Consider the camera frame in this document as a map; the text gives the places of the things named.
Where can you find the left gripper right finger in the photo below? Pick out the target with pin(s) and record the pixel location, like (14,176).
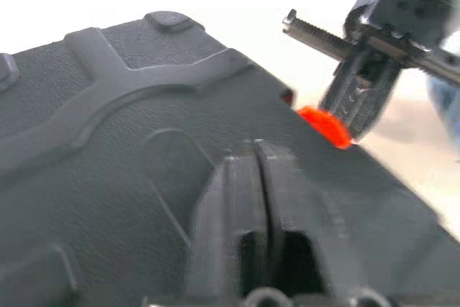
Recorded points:
(298,210)

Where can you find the black plastic tool case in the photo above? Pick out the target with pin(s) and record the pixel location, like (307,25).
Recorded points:
(108,141)

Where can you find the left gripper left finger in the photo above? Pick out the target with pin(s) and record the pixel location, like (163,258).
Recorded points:
(226,213)

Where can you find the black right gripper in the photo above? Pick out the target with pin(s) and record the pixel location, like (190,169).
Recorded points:
(406,8)

